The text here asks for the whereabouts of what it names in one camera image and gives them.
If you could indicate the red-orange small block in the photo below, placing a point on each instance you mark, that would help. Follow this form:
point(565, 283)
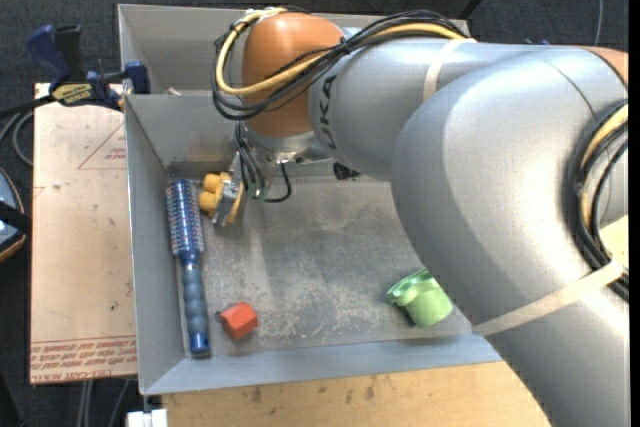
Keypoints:
point(239, 321)

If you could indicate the grey metal bin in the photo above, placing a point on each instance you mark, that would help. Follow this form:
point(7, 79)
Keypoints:
point(320, 260)

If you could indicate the light green plastic cup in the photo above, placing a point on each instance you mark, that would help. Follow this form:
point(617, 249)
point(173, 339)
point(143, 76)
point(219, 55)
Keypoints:
point(425, 301)

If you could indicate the yellow toy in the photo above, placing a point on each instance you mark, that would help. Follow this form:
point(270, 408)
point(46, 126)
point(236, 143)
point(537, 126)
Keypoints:
point(209, 195)

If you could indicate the blue round hairbrush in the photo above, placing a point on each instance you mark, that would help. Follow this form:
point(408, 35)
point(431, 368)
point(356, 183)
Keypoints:
point(186, 225)

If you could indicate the brown cardboard board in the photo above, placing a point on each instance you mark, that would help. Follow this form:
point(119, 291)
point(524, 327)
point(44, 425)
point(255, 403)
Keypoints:
point(80, 235)

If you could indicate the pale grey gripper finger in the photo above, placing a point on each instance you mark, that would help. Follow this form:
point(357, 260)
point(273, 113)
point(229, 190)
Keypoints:
point(227, 202)

